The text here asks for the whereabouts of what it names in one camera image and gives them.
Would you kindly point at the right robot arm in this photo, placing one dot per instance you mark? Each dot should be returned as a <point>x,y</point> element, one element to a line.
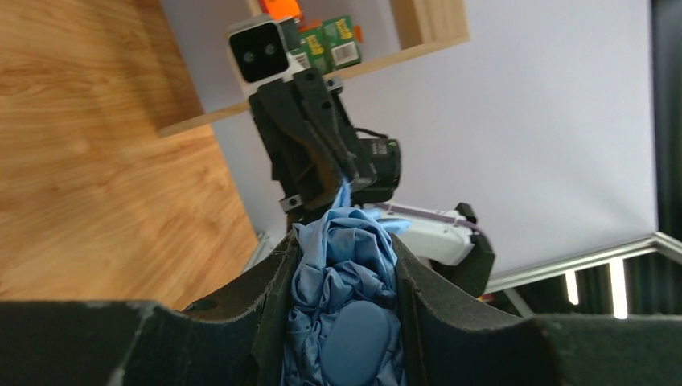
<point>314,149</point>

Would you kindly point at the orange snack box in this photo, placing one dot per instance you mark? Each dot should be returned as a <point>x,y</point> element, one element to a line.
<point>281,9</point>

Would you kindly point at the wooden shelf unit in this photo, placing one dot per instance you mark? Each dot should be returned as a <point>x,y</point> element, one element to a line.
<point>422,27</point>

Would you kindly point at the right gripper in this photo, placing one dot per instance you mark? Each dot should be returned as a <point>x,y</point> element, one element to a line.
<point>288,149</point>

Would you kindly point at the light blue folding umbrella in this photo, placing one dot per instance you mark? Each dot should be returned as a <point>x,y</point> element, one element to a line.
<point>347,256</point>

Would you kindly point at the green snack box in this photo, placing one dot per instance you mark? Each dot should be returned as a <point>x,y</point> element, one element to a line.
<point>329,45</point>

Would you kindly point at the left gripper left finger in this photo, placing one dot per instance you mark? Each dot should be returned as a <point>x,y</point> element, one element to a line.
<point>233,336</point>

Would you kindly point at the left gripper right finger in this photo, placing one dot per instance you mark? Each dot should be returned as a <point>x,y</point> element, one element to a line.
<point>450,337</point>

